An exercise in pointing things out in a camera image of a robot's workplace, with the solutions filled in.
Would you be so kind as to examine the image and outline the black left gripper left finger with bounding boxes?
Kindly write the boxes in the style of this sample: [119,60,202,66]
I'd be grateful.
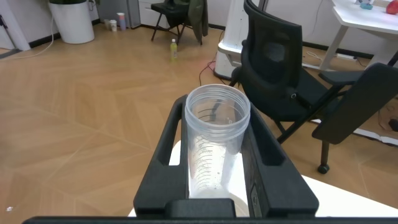
[133,95,190,218]

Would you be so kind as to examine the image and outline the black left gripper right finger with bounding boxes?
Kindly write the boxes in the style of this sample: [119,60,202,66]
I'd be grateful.
[241,104,320,218]

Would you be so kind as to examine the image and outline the blue pigment test tube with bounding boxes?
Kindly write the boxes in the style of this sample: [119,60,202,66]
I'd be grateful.
[184,83,251,200]

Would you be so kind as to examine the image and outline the black mesh office chair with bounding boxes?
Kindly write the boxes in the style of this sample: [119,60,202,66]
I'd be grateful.
[229,0,364,144]

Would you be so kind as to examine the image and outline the black padded office chair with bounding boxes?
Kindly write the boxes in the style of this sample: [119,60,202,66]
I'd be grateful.
[312,51,398,174]

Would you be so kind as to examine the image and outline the yellow drink bottle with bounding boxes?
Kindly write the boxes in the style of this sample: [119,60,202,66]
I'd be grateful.
[170,39,178,62]

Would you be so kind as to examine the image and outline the white humanoid robot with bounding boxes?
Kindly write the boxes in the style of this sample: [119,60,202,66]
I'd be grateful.
[213,0,270,82]

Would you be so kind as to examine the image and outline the purple stacked cups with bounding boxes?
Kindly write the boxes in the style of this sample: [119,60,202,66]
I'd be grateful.
[116,12,127,31]

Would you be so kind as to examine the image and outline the dark green jacket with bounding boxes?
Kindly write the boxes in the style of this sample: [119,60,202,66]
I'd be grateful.
[174,0,209,44]

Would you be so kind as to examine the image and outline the tall grey cabinet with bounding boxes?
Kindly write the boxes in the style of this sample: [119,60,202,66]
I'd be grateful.
[96,0,141,29]

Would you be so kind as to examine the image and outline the white drawer cabinet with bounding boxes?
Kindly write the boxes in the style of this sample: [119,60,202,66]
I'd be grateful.
[138,0,170,22]

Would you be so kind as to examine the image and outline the black folding chair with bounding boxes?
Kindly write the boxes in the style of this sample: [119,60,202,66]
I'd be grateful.
[150,0,203,46]

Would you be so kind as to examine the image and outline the white plant pot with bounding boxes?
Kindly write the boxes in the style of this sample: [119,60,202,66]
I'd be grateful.
[49,0,95,45]

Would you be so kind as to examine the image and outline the white desk with organiser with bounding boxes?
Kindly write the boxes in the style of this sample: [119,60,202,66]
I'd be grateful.
[318,0,398,71]

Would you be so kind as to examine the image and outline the red apple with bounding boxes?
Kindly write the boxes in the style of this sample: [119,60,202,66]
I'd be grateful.
[386,0,398,16]

